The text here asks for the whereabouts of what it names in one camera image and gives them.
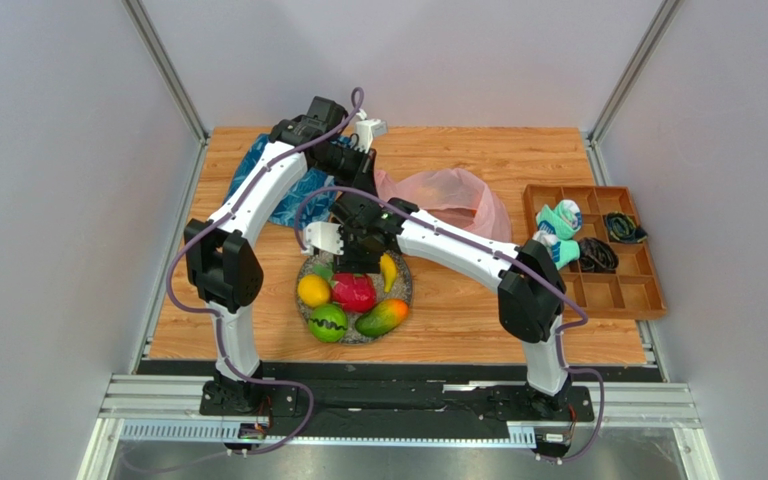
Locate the red fake dragon fruit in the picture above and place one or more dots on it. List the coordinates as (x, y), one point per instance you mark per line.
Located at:
(354, 293)

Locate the fake mango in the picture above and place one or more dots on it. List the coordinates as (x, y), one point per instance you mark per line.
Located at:
(386, 316)

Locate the dark striped sock roll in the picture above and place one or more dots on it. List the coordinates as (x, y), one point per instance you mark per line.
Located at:
(621, 228)

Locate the yellow fake lemon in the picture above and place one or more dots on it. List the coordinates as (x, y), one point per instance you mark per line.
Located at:
(314, 291)

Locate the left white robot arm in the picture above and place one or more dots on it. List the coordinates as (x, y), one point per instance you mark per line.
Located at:
(219, 252)

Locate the yellow fake banana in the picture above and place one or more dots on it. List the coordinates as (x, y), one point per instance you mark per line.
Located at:
(389, 271)

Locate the brown compartment tray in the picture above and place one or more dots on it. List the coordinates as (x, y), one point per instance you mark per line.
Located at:
(633, 291)

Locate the black sock roll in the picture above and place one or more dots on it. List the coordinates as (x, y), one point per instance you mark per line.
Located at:
(596, 256)

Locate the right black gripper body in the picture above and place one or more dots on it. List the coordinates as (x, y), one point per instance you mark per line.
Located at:
(359, 259)

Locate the pink plastic bag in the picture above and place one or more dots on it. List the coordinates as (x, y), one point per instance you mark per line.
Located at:
(455, 196)

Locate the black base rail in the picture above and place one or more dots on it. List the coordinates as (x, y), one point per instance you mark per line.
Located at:
(398, 401)

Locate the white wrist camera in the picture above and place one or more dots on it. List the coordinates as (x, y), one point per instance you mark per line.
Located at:
(322, 236)
(367, 130)

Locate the green white sock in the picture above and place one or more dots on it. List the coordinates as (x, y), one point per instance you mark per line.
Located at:
(562, 251)
(564, 220)

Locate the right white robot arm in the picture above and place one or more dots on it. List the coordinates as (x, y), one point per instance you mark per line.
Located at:
(529, 289)

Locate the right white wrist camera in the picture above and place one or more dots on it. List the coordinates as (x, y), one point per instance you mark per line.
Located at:
(322, 236)

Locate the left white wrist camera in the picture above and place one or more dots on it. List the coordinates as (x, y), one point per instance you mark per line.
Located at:
(367, 130)

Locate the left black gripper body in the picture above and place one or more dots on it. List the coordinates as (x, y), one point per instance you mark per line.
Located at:
(342, 165)

